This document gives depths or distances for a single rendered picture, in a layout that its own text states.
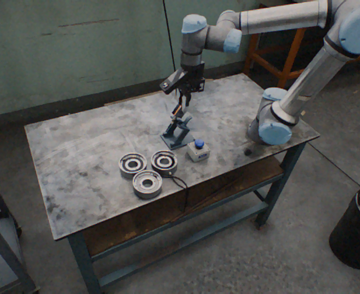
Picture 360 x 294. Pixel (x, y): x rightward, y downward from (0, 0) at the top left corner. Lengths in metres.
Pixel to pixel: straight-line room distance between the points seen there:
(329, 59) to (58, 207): 0.99
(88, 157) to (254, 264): 1.18
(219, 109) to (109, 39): 1.40
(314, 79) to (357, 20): 0.20
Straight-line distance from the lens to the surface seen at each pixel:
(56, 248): 1.95
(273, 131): 1.13
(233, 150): 1.28
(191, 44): 1.01
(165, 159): 1.16
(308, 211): 2.26
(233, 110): 1.50
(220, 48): 1.01
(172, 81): 1.06
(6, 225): 1.87
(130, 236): 1.28
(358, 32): 0.98
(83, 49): 2.60
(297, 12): 1.11
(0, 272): 1.74
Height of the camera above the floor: 1.67
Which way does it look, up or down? 44 degrees down
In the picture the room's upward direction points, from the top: 6 degrees clockwise
